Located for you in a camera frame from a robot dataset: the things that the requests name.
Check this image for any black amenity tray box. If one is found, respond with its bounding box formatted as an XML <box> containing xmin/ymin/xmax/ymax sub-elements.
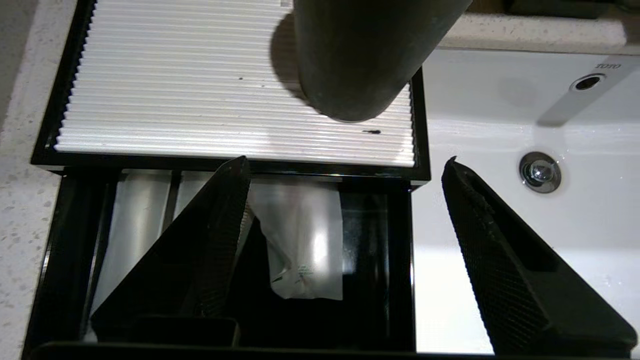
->
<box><xmin>31</xmin><ymin>0</ymin><xmax>432</xmax><ymax>188</ymax></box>

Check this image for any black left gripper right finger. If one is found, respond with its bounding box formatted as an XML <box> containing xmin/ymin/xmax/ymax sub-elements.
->
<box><xmin>441</xmin><ymin>156</ymin><xmax>639</xmax><ymax>354</ymax></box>

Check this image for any black sliding drawer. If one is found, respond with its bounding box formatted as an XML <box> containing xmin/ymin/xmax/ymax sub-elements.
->
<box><xmin>22</xmin><ymin>167</ymin><xmax>417</xmax><ymax>353</ymax></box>

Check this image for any black tumbler cup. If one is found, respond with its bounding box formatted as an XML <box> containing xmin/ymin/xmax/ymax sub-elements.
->
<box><xmin>292</xmin><ymin>0</ymin><xmax>473</xmax><ymax>123</ymax></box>

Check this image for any black square soap dish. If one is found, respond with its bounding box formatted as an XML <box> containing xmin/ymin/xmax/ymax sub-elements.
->
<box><xmin>505</xmin><ymin>0</ymin><xmax>621</xmax><ymax>19</ymax></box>

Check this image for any white ribbed tray mat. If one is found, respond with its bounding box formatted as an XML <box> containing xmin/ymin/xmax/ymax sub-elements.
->
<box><xmin>54</xmin><ymin>0</ymin><xmax>416</xmax><ymax>168</ymax></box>

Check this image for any white rectangular sink basin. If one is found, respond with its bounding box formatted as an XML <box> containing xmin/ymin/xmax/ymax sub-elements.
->
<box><xmin>412</xmin><ymin>47</ymin><xmax>640</xmax><ymax>353</ymax></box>

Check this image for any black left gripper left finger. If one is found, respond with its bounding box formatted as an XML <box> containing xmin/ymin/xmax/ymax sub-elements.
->
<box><xmin>90</xmin><ymin>156</ymin><xmax>251</xmax><ymax>346</ymax></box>

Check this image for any chrome sink drain stopper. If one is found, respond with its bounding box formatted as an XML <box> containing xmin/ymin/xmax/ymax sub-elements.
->
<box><xmin>518</xmin><ymin>151</ymin><xmax>562</xmax><ymax>194</ymax></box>

